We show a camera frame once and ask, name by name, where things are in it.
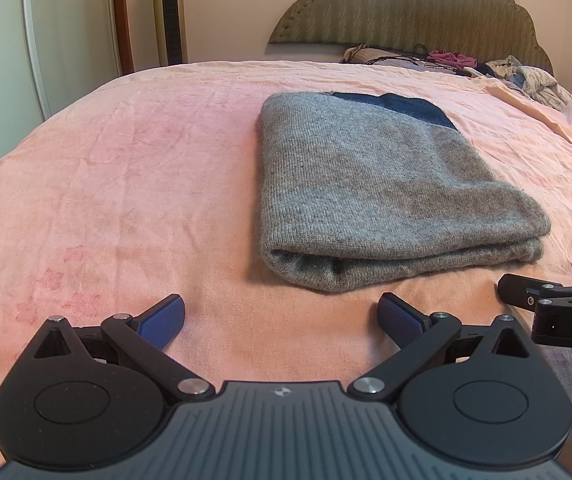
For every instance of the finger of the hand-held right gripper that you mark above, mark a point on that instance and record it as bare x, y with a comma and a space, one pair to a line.
515, 292

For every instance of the pink bed sheet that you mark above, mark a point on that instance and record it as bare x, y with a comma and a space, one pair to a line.
131, 170

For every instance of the white wardrobe door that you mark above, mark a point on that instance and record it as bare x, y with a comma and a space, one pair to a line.
31, 35

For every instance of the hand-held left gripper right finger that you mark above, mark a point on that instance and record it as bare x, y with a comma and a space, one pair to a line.
398, 317

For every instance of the gold tower fan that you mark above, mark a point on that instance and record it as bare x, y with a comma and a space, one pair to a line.
170, 15

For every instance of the striped pillow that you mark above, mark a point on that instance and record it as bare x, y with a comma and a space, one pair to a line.
365, 54

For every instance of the magenta garment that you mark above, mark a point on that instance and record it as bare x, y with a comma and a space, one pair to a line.
448, 57

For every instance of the brown wooden door frame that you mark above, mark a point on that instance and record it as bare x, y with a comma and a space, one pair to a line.
123, 15

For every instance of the white patterned garment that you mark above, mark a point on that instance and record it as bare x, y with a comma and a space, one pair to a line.
535, 82

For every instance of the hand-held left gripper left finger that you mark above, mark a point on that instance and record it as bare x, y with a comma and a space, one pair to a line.
163, 317

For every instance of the peach blanket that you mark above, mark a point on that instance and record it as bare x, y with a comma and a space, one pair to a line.
570, 120

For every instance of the olive padded headboard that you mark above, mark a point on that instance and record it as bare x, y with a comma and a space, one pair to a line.
415, 5

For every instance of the grey sweater with navy sleeves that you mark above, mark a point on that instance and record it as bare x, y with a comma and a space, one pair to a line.
375, 185

